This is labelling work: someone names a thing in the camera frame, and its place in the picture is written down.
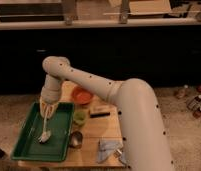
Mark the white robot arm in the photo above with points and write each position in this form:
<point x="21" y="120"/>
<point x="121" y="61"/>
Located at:
<point x="146" y="146"/>

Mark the bottles on floor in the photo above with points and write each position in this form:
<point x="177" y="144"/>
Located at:
<point x="194" y="105"/>

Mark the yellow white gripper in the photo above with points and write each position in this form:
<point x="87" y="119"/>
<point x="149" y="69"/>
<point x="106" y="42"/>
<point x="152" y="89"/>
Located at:
<point x="52" y="108"/>

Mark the wooden table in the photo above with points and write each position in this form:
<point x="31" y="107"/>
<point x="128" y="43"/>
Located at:
<point x="106" y="128"/>

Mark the light green cup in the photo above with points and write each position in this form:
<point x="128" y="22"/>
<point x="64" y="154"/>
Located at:
<point x="79" y="118"/>

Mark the green plastic tray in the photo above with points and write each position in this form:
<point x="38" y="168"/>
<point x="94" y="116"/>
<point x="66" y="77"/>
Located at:
<point x="28" y="147"/>

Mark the metal cup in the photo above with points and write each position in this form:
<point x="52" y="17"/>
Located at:
<point x="76" y="139"/>

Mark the white dish brush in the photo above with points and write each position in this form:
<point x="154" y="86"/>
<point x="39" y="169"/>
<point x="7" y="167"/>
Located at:
<point x="46" y="134"/>

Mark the dark cabinet counter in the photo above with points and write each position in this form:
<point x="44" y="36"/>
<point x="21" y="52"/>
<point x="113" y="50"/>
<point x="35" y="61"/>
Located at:
<point x="163" y="52"/>

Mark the orange bowl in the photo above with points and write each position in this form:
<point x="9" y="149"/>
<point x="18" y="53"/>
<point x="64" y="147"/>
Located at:
<point x="81" y="96"/>

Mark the wooden block brush black bristles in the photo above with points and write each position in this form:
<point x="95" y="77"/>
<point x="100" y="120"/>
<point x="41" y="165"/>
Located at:
<point x="99" y="111"/>

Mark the blue folded cloth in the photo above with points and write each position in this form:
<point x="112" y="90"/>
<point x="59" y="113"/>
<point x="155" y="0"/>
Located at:
<point x="106" y="148"/>

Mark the blue sponge scraper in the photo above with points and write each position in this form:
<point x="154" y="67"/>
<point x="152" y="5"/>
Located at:
<point x="120" y="156"/>

